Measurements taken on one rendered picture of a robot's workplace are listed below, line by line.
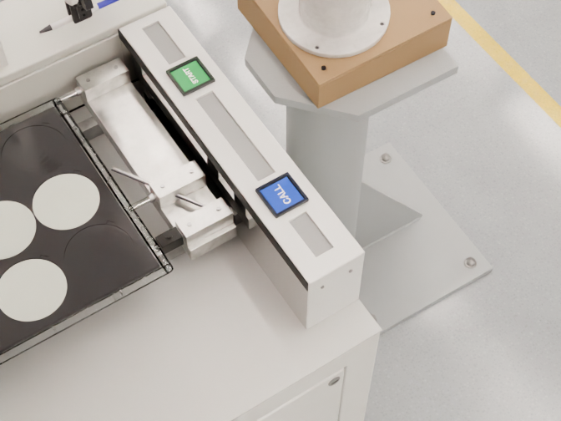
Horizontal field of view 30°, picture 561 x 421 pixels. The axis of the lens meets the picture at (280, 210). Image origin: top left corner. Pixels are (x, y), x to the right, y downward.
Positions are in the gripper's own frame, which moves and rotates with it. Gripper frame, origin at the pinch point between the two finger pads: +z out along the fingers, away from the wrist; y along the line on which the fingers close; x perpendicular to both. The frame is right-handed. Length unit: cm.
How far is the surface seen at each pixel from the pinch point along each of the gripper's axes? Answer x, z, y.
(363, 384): 12, 37, 64
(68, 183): -14.6, 10.4, 21.8
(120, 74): 1.8, 9.7, 7.9
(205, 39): 53, 100, -64
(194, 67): 10.5, 4.0, 17.3
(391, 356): 41, 101, 42
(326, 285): 8, 8, 58
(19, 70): -12.5, 4.1, 3.2
